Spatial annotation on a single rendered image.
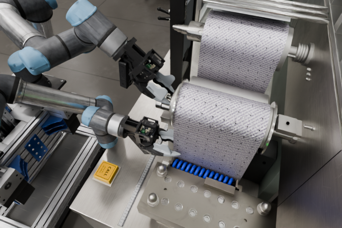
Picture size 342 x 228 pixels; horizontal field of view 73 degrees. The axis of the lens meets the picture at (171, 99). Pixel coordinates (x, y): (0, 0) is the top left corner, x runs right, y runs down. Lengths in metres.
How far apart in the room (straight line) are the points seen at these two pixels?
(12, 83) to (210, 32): 0.65
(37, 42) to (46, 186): 1.30
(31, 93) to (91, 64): 2.02
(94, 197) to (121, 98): 1.58
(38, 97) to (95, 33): 0.38
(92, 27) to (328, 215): 0.61
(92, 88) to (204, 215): 2.06
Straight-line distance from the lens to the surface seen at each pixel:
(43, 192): 1.86
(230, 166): 0.76
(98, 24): 0.63
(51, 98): 0.92
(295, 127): 0.66
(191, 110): 0.61
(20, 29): 0.82
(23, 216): 1.85
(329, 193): 0.47
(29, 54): 0.70
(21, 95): 0.92
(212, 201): 0.79
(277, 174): 0.79
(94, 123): 0.82
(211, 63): 0.78
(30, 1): 1.04
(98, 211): 0.94
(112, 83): 2.59
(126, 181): 0.95
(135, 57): 0.63
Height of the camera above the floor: 1.77
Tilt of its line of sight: 49 degrees down
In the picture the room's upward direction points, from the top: straight up
